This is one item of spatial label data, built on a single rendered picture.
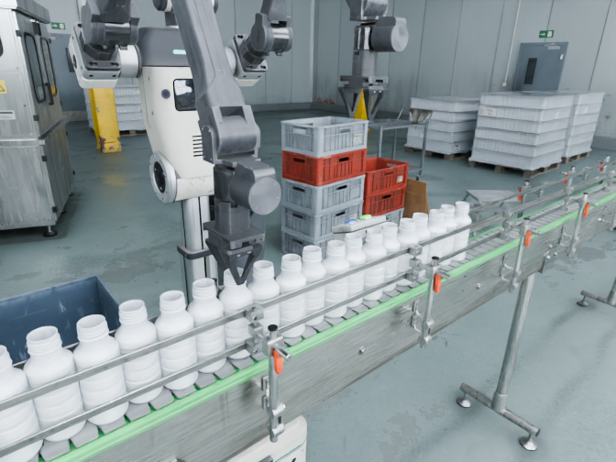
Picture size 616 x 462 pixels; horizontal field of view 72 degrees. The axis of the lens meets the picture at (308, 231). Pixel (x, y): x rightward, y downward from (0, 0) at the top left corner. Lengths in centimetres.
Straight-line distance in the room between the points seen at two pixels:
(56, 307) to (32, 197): 311
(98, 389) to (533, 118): 686
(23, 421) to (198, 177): 82
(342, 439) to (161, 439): 135
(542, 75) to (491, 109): 411
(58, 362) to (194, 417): 24
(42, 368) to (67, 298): 66
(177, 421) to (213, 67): 56
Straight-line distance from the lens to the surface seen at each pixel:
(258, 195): 61
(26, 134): 428
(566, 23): 1139
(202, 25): 72
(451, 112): 786
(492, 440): 222
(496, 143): 739
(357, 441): 206
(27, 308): 133
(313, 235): 331
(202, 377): 80
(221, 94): 67
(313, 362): 91
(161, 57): 132
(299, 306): 83
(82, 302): 135
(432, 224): 114
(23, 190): 439
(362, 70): 105
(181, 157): 128
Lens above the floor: 151
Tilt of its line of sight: 21 degrees down
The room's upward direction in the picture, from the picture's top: 1 degrees clockwise
